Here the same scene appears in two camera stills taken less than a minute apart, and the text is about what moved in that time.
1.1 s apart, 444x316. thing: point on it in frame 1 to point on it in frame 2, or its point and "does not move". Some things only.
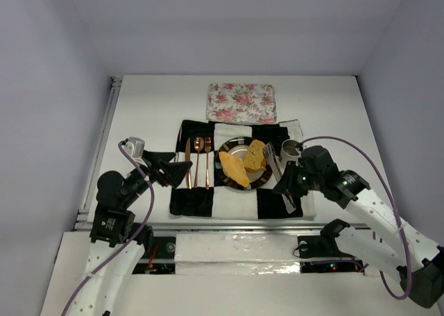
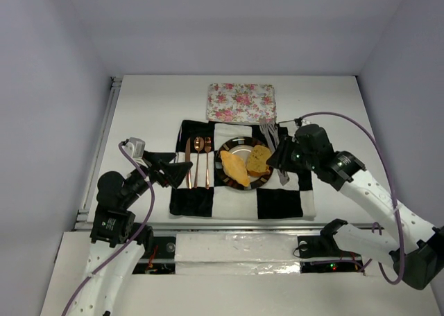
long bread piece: x=234 y=169 does not move
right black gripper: x=295 y=177 to x=289 y=151
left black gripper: x=158 y=170 does not move
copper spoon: x=198 y=144 does not move
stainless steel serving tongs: x=270 y=151 to x=271 y=134
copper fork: x=207 y=146 does not move
